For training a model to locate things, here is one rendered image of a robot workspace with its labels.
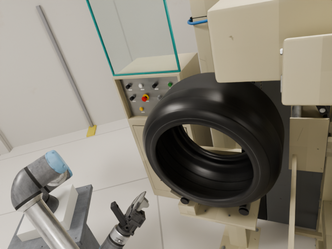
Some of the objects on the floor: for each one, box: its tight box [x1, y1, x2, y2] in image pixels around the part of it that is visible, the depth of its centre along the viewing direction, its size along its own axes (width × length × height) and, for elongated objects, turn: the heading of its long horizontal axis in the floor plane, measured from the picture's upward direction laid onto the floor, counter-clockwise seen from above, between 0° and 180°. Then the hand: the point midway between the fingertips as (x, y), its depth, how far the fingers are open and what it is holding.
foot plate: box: [219, 225, 261, 249], centre depth 197 cm, size 27×27×2 cm
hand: (143, 192), depth 121 cm, fingers closed
